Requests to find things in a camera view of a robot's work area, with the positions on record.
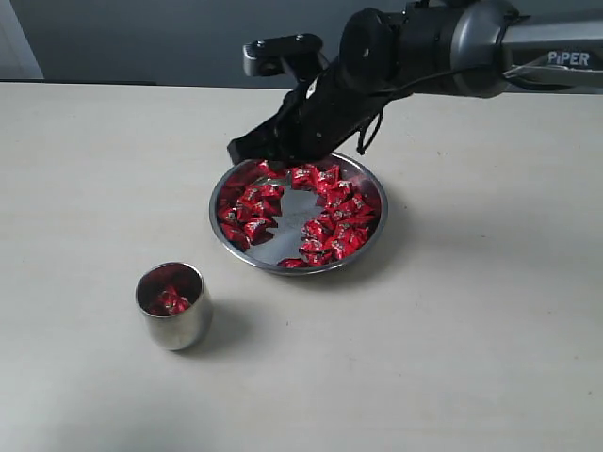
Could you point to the red wrapped candy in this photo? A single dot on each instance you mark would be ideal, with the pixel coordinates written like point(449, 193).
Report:
point(253, 194)
point(347, 239)
point(256, 228)
point(304, 177)
point(235, 236)
point(316, 230)
point(355, 207)
point(325, 179)

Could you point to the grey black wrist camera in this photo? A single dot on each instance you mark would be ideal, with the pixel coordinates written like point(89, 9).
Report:
point(299, 55)

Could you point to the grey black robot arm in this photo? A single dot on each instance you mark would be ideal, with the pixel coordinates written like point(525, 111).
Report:
point(471, 49)

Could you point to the round stainless steel plate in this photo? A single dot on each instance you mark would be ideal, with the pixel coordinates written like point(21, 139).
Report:
point(283, 250)

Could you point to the stainless steel cup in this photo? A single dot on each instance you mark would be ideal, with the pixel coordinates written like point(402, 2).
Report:
point(177, 332)

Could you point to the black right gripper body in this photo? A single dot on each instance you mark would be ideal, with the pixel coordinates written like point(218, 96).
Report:
point(316, 118)

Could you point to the red candy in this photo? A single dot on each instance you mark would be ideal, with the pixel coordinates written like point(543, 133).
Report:
point(169, 301)
point(316, 230)
point(235, 236)
point(347, 239)
point(304, 177)
point(256, 228)
point(253, 194)
point(325, 179)
point(355, 207)

